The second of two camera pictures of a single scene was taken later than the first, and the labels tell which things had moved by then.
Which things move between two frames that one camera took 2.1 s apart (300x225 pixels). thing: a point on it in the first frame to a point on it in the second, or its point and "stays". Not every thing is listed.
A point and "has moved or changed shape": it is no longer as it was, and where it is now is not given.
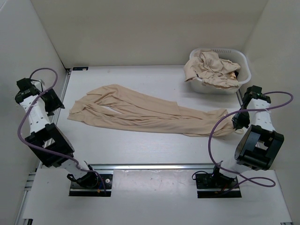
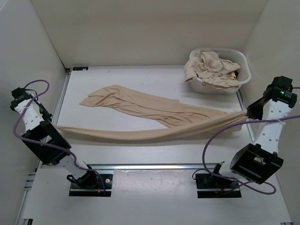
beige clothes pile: (207, 66) stays
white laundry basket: (234, 55) stays
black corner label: (80, 68) stays
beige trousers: (109, 106) has moved or changed shape
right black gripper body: (241, 119) to (255, 109)
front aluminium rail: (152, 167) stays
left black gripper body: (52, 104) to (46, 115)
